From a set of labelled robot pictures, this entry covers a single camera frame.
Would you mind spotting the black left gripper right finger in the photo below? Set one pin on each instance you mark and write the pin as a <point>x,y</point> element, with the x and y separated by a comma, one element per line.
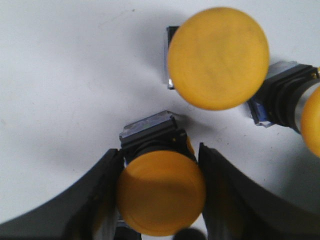
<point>237,208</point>

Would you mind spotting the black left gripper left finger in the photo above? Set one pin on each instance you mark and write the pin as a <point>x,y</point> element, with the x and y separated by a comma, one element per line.
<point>84,211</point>

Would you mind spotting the yellow mushroom push button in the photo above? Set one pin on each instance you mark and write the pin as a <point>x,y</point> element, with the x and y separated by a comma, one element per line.
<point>218,58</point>
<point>290,97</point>
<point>162,188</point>

